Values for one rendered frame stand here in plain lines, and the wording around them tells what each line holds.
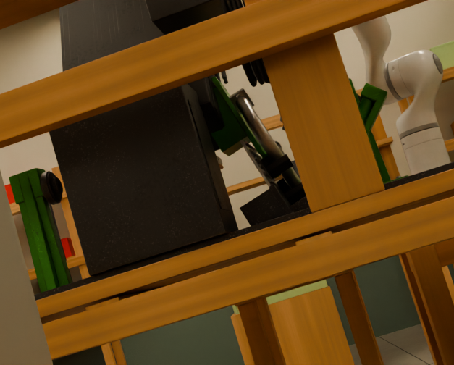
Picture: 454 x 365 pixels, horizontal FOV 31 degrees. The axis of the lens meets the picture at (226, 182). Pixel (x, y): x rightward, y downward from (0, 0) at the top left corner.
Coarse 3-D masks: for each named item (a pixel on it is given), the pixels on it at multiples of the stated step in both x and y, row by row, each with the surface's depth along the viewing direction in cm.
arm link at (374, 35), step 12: (360, 24) 236; (372, 24) 235; (384, 24) 237; (360, 36) 239; (372, 36) 237; (384, 36) 238; (372, 48) 239; (384, 48) 240; (372, 60) 242; (372, 72) 244; (384, 72) 245; (372, 84) 246; (384, 84) 245; (396, 96) 246
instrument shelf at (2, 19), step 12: (0, 0) 171; (12, 0) 172; (24, 0) 174; (36, 0) 176; (48, 0) 178; (60, 0) 180; (72, 0) 182; (0, 12) 177; (12, 12) 179; (24, 12) 180; (36, 12) 182; (0, 24) 183; (12, 24) 185
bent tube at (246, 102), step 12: (240, 96) 191; (240, 108) 188; (252, 108) 186; (252, 120) 183; (264, 132) 182; (264, 144) 182; (276, 144) 184; (276, 156) 184; (288, 180) 189; (300, 180) 192
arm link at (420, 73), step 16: (400, 64) 243; (416, 64) 240; (432, 64) 239; (400, 80) 243; (416, 80) 240; (432, 80) 239; (400, 96) 246; (416, 96) 240; (432, 96) 242; (416, 112) 241; (432, 112) 243; (400, 128) 244; (416, 128) 240
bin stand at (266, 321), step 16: (352, 272) 225; (288, 288) 225; (352, 288) 223; (240, 304) 227; (256, 304) 229; (352, 304) 222; (256, 320) 226; (272, 320) 250; (352, 320) 222; (368, 320) 241; (256, 336) 226; (272, 336) 245; (368, 336) 221; (256, 352) 226; (272, 352) 245; (368, 352) 221
